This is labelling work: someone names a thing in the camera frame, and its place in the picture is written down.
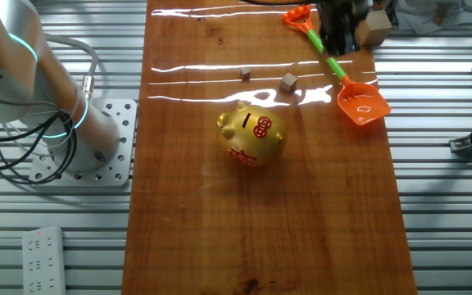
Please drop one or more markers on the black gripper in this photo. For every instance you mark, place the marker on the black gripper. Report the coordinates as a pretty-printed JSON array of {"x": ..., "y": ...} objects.
[{"x": 338, "y": 12}]

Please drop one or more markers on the small wooden cube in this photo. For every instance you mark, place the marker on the small wooden cube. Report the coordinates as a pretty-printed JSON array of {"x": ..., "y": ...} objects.
[{"x": 288, "y": 83}]

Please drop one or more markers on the orange green toy shovel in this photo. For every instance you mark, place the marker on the orange green toy shovel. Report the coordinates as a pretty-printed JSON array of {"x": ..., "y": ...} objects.
[{"x": 363, "y": 104}]

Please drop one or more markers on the large wooden block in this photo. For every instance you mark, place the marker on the large wooden block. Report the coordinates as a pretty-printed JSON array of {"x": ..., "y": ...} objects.
[{"x": 374, "y": 28}]

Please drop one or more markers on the white paper sheets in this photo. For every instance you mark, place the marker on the white paper sheets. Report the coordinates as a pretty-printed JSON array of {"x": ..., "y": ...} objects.
[{"x": 424, "y": 24}]

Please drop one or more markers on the tiny wooden cube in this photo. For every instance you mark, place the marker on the tiny wooden cube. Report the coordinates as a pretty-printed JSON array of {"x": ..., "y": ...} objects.
[{"x": 245, "y": 73}]

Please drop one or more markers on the golden piggy bank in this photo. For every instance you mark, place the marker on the golden piggy bank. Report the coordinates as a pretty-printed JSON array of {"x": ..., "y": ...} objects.
[{"x": 252, "y": 135}]

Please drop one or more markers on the brown wooden board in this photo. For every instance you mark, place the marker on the brown wooden board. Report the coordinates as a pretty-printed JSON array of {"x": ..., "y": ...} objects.
[{"x": 260, "y": 225}]

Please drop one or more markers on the white power strip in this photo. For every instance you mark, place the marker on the white power strip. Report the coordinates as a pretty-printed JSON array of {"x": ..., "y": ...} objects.
[{"x": 43, "y": 262}]

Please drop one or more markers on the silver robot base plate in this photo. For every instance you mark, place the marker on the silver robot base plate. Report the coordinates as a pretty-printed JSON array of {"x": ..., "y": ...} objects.
[{"x": 121, "y": 164}]

